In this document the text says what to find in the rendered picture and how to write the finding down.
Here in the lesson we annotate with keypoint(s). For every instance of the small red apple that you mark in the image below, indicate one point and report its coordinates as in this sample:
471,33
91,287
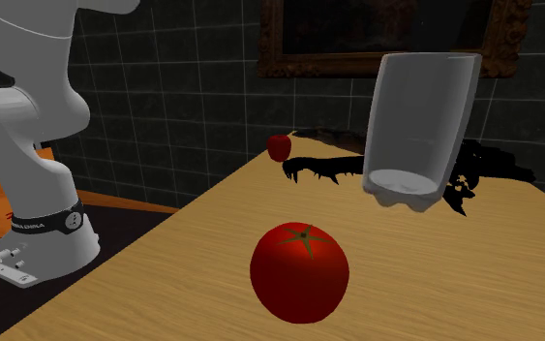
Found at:
279,147

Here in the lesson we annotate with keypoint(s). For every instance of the clear drinking glass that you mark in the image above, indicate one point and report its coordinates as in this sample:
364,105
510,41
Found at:
418,123

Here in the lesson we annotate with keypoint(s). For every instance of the red tomato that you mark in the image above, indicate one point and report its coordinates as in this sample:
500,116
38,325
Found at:
300,278

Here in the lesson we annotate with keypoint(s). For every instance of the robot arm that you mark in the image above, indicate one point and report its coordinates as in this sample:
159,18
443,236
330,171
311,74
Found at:
36,156

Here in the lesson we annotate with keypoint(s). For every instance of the dark robot stand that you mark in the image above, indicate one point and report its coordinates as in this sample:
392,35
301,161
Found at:
41,302

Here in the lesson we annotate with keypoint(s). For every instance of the dark picture in ornate frame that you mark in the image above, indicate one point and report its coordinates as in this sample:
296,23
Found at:
347,28

